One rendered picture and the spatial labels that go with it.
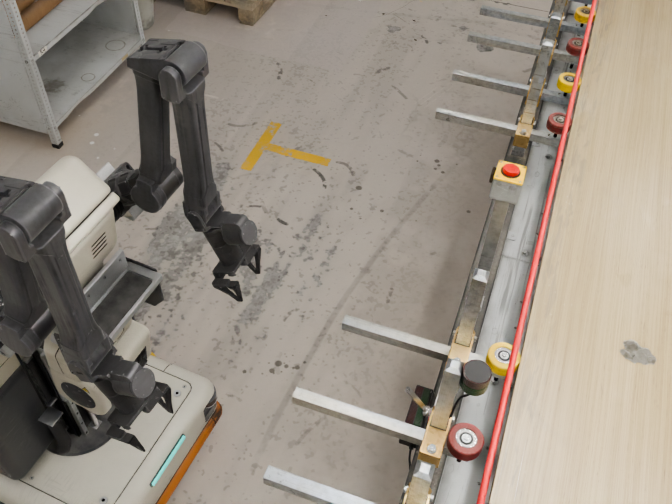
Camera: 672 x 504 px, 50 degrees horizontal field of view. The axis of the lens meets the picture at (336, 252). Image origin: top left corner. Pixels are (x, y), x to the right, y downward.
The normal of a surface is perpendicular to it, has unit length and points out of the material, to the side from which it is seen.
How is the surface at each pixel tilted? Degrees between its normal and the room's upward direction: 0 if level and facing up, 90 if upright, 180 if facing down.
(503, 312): 0
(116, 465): 0
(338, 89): 0
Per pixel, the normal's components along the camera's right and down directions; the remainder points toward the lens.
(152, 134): -0.36, 0.70
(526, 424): 0.03, -0.67
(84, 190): 0.63, -0.28
